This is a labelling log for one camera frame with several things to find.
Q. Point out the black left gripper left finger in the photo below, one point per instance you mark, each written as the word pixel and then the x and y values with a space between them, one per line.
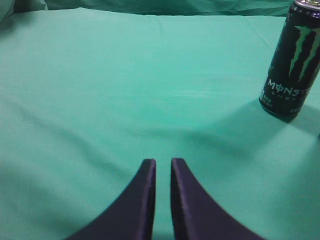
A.
pixel 131 215

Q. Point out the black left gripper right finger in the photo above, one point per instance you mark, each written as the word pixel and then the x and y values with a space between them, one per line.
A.
pixel 195 214

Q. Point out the green cloth backdrop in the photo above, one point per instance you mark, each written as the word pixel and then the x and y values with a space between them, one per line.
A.
pixel 86 95

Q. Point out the black Monster energy can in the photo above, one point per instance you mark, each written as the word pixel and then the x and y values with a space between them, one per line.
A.
pixel 296 61

